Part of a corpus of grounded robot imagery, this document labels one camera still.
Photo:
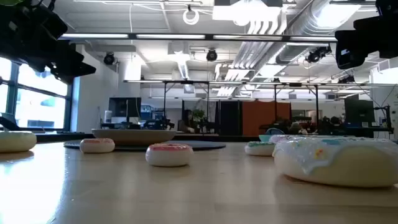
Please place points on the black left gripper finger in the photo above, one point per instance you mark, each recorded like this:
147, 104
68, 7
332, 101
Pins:
73, 72

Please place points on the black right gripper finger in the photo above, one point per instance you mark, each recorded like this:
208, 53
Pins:
351, 46

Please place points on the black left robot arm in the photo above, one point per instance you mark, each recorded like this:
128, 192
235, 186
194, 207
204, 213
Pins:
7, 31

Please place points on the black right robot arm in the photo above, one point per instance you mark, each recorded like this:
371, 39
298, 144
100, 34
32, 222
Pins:
387, 7

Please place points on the black computer monitor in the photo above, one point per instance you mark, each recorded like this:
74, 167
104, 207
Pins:
124, 107
359, 110

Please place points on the pink frosted donut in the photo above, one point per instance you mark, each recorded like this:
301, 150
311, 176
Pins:
97, 146
169, 155

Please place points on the tan round plate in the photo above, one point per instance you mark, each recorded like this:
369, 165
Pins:
133, 137

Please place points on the cream plain donut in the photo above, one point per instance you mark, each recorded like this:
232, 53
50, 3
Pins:
15, 141

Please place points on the orange partition panel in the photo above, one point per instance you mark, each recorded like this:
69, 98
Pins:
264, 118

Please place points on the large white frosted sprinkle donut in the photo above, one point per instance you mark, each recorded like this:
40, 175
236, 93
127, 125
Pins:
339, 165

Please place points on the person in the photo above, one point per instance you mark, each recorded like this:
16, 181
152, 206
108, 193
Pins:
188, 119

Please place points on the teal bowl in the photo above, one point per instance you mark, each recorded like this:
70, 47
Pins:
264, 137

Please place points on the black overhead light bar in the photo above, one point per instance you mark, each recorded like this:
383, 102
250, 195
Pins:
199, 36

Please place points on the green potted plant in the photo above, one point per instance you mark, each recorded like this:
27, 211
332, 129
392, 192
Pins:
198, 115

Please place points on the green frosted donut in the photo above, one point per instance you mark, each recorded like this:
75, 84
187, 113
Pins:
258, 148

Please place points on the black partition panel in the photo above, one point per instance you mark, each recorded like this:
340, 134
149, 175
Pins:
229, 118

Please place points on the dark blue round mat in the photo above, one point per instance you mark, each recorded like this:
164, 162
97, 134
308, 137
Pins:
202, 145

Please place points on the black ceiling camera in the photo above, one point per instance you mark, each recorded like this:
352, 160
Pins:
211, 55
317, 54
109, 58

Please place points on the silver ventilation duct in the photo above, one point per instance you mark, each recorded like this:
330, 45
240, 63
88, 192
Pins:
311, 21

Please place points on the window frame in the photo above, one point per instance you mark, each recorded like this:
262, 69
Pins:
12, 90

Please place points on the black metal frame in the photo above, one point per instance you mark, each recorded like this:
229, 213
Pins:
217, 82

